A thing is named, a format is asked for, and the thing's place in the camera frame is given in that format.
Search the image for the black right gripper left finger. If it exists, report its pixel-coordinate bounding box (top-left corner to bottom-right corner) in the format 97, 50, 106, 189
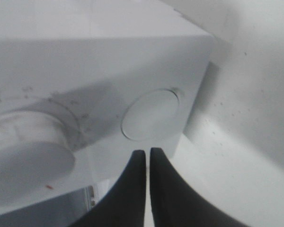
85, 149, 146, 227

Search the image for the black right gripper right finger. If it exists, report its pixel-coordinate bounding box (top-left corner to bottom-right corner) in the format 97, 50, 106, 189
150, 148, 245, 227

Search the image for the round white door release button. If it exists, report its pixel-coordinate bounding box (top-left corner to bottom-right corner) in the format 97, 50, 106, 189
121, 89, 180, 141

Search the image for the lower white microwave knob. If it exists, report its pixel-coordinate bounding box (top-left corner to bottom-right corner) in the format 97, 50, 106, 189
0, 111, 75, 188

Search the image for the white microwave oven body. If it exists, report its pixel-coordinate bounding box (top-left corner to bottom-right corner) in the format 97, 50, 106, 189
0, 33, 221, 213

